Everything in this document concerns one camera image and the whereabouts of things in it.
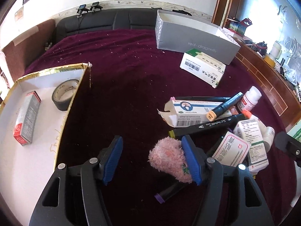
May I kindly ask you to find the white box pink border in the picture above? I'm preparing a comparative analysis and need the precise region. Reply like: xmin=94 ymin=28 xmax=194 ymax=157
xmin=212 ymin=132 xmax=251 ymax=167

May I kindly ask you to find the pink fluffy plush toy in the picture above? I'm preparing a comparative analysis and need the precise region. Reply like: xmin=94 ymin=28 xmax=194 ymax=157
xmin=148 ymin=137 xmax=192 ymax=183

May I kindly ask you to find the white green label medicine box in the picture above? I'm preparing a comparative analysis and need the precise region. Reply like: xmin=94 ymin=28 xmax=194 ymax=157
xmin=234 ymin=119 xmax=269 ymax=176

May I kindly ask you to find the white bottle orange cap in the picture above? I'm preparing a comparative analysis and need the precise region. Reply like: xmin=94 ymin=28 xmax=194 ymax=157
xmin=242 ymin=109 xmax=266 ymax=133

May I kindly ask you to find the wooden window ledge cabinet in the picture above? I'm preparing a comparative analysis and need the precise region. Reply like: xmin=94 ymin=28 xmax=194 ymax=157
xmin=235 ymin=39 xmax=300 ymax=131

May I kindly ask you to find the black marker olive cap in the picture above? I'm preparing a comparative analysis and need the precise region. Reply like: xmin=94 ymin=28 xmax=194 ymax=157
xmin=168 ymin=114 xmax=246 ymax=139

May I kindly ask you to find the white bottle red label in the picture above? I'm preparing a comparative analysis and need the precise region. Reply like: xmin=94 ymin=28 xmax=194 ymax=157
xmin=237 ymin=86 xmax=262 ymax=112

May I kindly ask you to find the dark pen with orange cap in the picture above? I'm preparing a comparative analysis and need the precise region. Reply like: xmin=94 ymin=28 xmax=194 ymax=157
xmin=206 ymin=92 xmax=243 ymax=121

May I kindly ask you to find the white blue open medicine box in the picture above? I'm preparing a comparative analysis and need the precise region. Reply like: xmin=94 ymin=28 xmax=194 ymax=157
xmin=157 ymin=96 xmax=239 ymax=128

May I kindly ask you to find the long thin black pen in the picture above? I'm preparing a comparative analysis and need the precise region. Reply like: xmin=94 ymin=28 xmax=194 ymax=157
xmin=174 ymin=96 xmax=231 ymax=102

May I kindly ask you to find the grey red slim box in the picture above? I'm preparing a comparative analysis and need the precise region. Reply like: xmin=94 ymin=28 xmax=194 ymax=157
xmin=13 ymin=91 xmax=41 ymax=146

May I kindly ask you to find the white gold-rimmed tray box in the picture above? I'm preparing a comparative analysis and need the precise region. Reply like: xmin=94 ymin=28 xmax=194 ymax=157
xmin=1 ymin=63 xmax=91 ymax=225

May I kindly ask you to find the black tape roll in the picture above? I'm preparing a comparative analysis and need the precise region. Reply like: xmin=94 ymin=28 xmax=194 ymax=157
xmin=52 ymin=79 xmax=79 ymax=111

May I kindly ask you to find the dark red bedspread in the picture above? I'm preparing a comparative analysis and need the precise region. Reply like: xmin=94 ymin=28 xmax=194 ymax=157
xmin=26 ymin=30 xmax=296 ymax=225

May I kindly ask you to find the red fabric armchair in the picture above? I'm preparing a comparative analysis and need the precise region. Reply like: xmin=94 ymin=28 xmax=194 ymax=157
xmin=2 ymin=19 xmax=56 ymax=81

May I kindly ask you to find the grey open shoebox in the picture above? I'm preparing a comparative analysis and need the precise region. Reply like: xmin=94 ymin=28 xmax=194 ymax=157
xmin=155 ymin=10 xmax=240 ymax=65

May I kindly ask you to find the black leather sofa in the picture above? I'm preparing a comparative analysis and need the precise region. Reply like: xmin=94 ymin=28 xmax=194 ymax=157
xmin=53 ymin=8 xmax=162 ymax=43

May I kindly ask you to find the left small camera on sofa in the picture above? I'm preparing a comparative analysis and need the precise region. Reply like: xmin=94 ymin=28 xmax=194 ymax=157
xmin=77 ymin=4 xmax=89 ymax=18

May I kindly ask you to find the small camera on sofa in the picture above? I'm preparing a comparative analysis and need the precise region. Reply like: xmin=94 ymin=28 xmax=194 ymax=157
xmin=90 ymin=2 xmax=103 ymax=13
xmin=77 ymin=4 xmax=89 ymax=18

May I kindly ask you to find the right small camera on sofa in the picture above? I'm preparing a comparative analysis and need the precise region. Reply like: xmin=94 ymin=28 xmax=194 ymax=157
xmin=90 ymin=2 xmax=103 ymax=13

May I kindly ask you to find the small wall plaque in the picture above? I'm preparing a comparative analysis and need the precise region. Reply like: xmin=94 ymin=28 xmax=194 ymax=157
xmin=15 ymin=7 xmax=24 ymax=21

